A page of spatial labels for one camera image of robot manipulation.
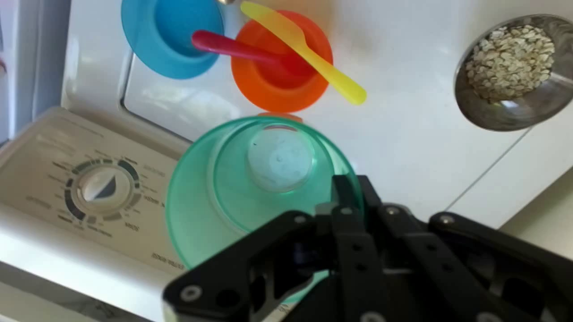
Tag blue plastic bowl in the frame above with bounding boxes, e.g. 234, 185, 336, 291
120, 0, 225, 80

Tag red plastic spoon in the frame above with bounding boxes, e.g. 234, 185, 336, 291
190, 28, 283, 65

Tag white washer lid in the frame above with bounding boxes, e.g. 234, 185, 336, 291
120, 0, 573, 210

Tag white washing machine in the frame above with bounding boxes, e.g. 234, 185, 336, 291
0, 0, 573, 322

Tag orange plastic bowl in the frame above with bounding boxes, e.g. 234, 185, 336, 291
229, 8, 335, 115

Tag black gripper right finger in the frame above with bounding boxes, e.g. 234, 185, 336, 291
356, 173, 573, 322

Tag green translucent plastic cup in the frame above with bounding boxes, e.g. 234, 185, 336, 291
164, 114, 365, 305

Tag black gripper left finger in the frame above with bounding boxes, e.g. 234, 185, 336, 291
161, 173, 372, 322

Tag yellow plastic spoon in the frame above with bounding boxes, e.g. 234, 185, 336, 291
238, 0, 369, 106

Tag white dryer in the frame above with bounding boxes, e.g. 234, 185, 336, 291
0, 0, 71, 144

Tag silver metal bowl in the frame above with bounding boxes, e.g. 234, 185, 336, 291
453, 13, 573, 131

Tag large washer timer dial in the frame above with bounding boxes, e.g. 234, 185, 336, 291
61, 157, 145, 225

